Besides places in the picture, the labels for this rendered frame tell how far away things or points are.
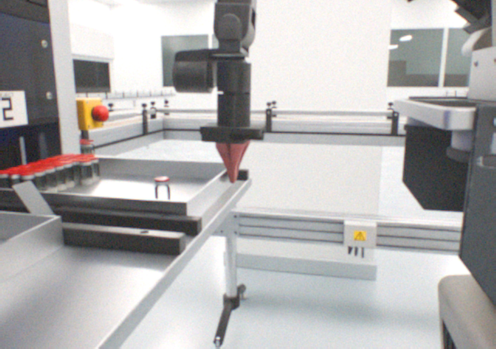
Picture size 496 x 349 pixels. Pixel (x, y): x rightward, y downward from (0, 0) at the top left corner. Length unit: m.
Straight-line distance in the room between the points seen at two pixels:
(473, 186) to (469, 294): 0.26
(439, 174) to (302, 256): 1.75
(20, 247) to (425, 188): 0.50
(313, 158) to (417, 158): 1.55
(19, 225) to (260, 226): 1.21
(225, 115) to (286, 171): 1.52
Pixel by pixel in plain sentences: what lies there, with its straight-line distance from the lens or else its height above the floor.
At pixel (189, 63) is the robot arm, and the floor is 1.09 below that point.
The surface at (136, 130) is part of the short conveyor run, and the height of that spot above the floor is 0.91.
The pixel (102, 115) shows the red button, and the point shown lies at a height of 0.99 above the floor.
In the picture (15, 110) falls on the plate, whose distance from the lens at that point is 0.80.
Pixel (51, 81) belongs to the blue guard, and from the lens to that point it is 0.88.
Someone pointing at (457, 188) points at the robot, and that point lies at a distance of 0.60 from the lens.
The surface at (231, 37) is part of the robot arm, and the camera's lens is 0.61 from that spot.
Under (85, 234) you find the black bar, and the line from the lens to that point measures 0.47.
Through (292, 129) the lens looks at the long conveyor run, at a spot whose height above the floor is 0.90.
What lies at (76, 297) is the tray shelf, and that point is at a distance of 0.38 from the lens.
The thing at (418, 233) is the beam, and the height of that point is 0.51.
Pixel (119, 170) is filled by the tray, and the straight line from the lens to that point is 0.82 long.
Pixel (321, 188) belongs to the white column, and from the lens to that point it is 2.14.
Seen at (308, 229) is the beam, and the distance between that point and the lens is 1.59.
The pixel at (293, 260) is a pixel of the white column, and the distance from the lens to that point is 2.28.
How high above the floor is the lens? 1.06
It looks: 11 degrees down
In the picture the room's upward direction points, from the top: straight up
